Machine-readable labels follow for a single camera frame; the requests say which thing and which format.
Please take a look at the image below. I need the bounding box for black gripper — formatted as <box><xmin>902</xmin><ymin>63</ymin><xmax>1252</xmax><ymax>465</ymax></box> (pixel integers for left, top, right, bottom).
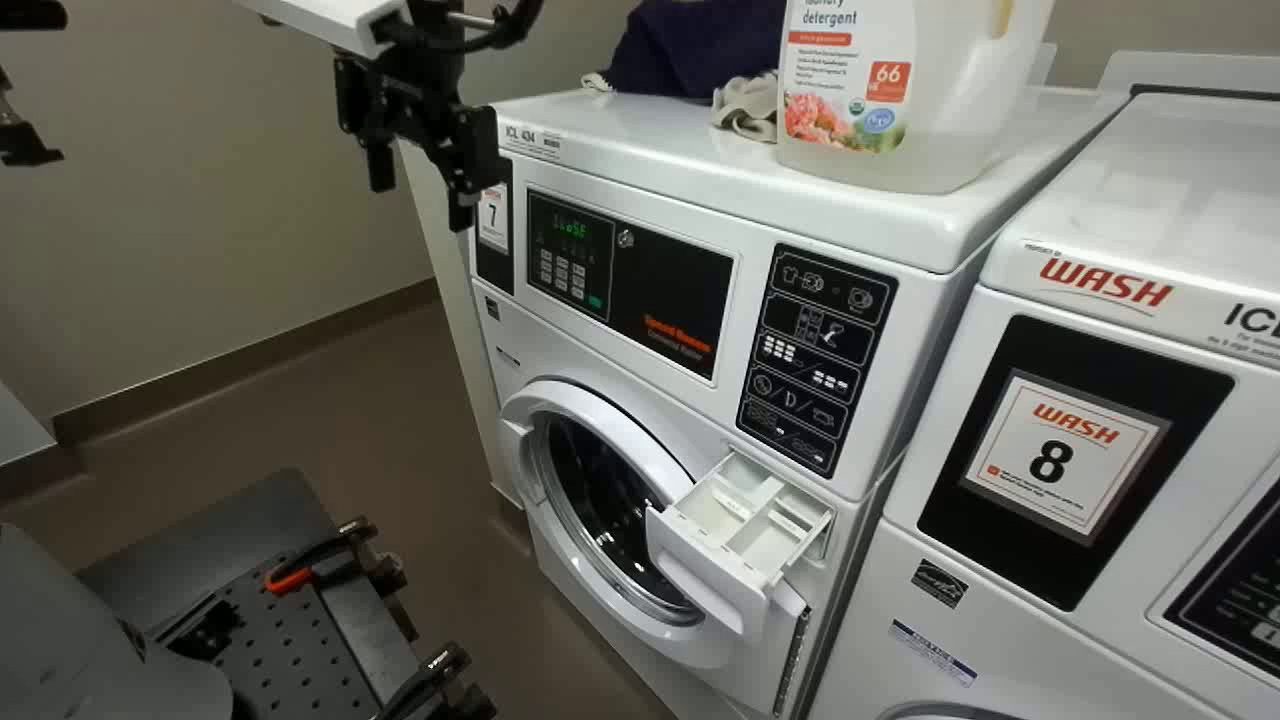
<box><xmin>331</xmin><ymin>7</ymin><xmax>515</xmax><ymax>237</ymax></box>

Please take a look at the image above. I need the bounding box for white detergent drawer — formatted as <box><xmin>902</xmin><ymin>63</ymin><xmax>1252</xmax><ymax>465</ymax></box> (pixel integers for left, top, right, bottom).
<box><xmin>642</xmin><ymin>449</ymin><xmax>840</xmax><ymax>642</ymax></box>

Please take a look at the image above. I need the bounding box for white front-load washing machine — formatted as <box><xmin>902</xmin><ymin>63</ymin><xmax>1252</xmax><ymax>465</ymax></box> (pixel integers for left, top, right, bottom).
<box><xmin>396</xmin><ymin>79</ymin><xmax>1131</xmax><ymax>720</ymax></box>

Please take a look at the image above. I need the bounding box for laundry detergent bottle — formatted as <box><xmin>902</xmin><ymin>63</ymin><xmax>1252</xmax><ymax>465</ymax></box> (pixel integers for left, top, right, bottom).
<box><xmin>772</xmin><ymin>0</ymin><xmax>1061</xmax><ymax>200</ymax></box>

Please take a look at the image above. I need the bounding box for white machine with wash logo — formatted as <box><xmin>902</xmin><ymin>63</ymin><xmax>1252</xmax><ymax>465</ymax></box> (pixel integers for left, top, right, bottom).
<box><xmin>807</xmin><ymin>48</ymin><xmax>1280</xmax><ymax>720</ymax></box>

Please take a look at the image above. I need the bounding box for number seven sign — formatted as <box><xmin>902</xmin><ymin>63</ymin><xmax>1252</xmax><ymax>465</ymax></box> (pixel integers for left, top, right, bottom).
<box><xmin>473</xmin><ymin>158</ymin><xmax>518</xmax><ymax>295</ymax></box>

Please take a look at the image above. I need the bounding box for black payment display panel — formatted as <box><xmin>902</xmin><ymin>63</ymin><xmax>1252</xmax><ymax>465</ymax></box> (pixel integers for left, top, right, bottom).
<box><xmin>522</xmin><ymin>187</ymin><xmax>736</xmax><ymax>386</ymax></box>

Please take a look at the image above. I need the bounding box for dark blue cloth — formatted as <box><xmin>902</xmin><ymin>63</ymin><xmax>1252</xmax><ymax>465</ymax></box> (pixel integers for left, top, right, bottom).
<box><xmin>605</xmin><ymin>0</ymin><xmax>790</xmax><ymax>107</ymax></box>

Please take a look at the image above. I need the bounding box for white crumpled rag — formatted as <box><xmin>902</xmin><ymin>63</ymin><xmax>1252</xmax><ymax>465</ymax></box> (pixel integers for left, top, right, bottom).
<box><xmin>706</xmin><ymin>71</ymin><xmax>785</xmax><ymax>143</ymax></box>

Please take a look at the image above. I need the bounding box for round washer door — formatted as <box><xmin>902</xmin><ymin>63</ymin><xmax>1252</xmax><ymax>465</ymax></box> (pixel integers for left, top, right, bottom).
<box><xmin>494</xmin><ymin>376</ymin><xmax>751</xmax><ymax>674</ymax></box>

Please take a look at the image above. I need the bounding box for black cycle button panel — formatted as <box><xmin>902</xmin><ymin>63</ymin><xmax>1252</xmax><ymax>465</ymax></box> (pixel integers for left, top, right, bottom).
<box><xmin>730</xmin><ymin>242</ymin><xmax>901</xmax><ymax>482</ymax></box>

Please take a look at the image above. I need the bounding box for grey robot cart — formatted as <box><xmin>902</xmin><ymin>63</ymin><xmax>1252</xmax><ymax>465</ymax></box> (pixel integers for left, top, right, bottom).
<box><xmin>0</xmin><ymin>465</ymin><xmax>499</xmax><ymax>720</ymax></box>

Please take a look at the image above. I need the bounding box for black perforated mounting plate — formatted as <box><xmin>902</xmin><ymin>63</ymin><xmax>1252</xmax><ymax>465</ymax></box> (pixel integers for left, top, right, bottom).
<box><xmin>164</xmin><ymin>571</ymin><xmax>402</xmax><ymax>720</ymax></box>

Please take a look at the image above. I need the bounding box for black clamp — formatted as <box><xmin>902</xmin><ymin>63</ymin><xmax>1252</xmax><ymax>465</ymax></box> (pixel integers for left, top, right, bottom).
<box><xmin>374</xmin><ymin>642</ymin><xmax>499</xmax><ymax>720</ymax></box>

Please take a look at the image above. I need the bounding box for black sign holder panel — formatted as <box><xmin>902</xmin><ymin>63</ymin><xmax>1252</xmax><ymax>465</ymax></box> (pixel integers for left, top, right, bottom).
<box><xmin>915</xmin><ymin>314</ymin><xmax>1241</xmax><ymax>618</ymax></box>

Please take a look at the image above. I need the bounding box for small black label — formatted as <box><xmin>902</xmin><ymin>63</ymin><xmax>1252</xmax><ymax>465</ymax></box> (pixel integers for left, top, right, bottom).
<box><xmin>907</xmin><ymin>557</ymin><xmax>973</xmax><ymax>613</ymax></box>

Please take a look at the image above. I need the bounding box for number eight wash sign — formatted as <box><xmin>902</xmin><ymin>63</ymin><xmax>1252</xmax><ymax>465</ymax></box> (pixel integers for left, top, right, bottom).
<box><xmin>958</xmin><ymin>367</ymin><xmax>1174</xmax><ymax>543</ymax></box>

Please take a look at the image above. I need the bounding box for blue white sticker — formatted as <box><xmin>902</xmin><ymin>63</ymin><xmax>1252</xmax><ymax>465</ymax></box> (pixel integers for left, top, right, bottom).
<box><xmin>888</xmin><ymin>618</ymin><xmax>984</xmax><ymax>687</ymax></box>

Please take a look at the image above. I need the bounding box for black control panel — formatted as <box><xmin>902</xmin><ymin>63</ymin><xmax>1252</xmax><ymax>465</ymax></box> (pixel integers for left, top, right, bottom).
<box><xmin>1162</xmin><ymin>482</ymin><xmax>1280</xmax><ymax>681</ymax></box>

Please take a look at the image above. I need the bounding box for red handled clamp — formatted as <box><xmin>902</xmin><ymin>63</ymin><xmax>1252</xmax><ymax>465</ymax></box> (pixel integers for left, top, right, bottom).
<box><xmin>254</xmin><ymin>516</ymin><xmax>410</xmax><ymax>604</ymax></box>

